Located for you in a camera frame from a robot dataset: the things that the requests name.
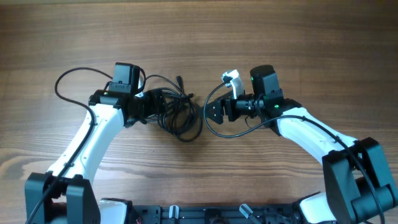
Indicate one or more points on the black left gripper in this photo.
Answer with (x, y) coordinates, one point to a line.
(153, 109)

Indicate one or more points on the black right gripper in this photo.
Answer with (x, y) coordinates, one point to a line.
(220, 110)

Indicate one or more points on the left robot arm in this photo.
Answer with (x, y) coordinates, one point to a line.
(64, 194)

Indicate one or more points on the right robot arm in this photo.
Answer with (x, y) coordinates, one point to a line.
(358, 181)

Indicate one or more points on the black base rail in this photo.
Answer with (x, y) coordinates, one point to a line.
(217, 214)

